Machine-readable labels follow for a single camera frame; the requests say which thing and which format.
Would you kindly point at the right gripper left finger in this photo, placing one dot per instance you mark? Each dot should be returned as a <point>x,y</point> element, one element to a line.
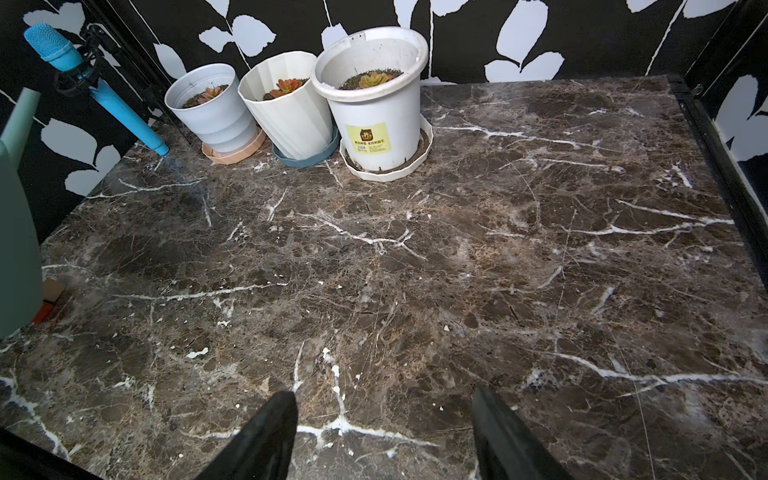
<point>262,449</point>

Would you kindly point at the mint green watering can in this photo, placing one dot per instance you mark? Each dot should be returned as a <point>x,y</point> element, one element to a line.
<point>21,274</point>

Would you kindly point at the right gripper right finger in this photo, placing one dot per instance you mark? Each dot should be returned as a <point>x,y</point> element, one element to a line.
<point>505,446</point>

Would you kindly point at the pink succulent plant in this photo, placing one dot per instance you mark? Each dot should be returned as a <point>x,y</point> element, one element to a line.
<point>203,97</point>

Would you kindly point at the red block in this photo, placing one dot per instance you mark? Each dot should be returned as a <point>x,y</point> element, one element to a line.
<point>44,312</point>

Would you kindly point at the orange red succulent plant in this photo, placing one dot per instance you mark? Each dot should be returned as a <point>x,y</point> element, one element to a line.
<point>284,87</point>

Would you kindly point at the dark blue pot saucer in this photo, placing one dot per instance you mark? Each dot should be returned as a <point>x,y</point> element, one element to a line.
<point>323,155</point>

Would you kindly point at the small wooden block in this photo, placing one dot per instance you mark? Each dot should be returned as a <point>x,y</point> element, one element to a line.
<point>52,290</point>

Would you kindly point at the right large white plant pot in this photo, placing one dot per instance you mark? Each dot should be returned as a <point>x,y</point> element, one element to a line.
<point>379,126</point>

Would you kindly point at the left white plant pot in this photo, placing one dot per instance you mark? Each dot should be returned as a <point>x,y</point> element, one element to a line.
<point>223,123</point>

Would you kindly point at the middle white plant pot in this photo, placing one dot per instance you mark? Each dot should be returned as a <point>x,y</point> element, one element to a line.
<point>299,124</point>

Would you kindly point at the yellow green succulent plant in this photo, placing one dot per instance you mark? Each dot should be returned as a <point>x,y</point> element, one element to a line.
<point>370,79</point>

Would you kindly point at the peach pot saucer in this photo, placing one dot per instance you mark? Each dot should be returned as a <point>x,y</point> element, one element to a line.
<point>236,156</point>

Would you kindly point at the white pot saucer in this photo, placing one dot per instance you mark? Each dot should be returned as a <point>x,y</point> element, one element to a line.
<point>425,145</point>

